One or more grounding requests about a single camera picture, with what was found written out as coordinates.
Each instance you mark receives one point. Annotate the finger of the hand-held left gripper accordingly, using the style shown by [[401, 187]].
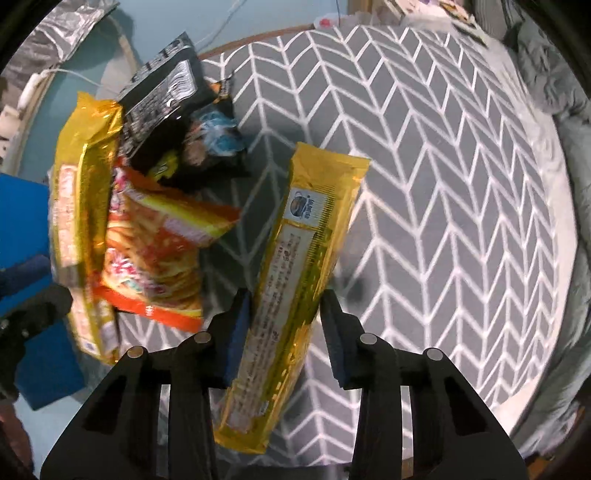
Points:
[[23, 277], [41, 309]]

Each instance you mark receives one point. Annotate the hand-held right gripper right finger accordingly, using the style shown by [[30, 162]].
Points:
[[334, 350]]

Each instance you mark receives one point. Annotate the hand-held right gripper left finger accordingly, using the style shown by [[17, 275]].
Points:
[[238, 341]]

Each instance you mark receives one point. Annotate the blue-edged cardboard box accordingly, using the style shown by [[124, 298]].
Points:
[[27, 217]]

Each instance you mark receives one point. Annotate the long yellow biscuit packet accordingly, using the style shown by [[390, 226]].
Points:
[[295, 258]]

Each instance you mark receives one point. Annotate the pile of snack packets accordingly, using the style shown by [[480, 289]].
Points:
[[152, 240]]

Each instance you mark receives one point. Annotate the grey herringbone table cover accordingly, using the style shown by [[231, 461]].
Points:
[[438, 230]]

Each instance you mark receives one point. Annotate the silver foil curtain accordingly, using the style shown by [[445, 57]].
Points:
[[64, 27]]

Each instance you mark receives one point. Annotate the grey duvet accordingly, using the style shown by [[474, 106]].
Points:
[[549, 69]]

